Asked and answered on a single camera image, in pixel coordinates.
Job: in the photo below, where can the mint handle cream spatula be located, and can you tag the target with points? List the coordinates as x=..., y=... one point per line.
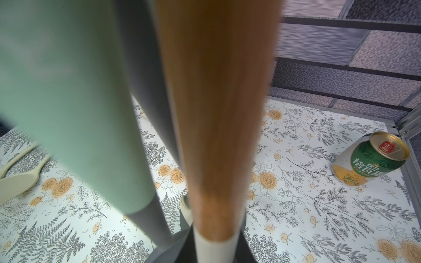
x=17, y=184

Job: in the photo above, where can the mint handle cream spoon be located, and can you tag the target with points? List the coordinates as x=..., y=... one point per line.
x=4, y=169

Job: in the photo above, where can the green beer can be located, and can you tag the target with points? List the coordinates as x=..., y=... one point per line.
x=370, y=157

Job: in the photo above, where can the wooden handle white utensil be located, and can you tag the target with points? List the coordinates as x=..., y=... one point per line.
x=217, y=58

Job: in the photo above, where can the mint handle grey ladle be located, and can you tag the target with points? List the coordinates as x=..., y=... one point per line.
x=63, y=81

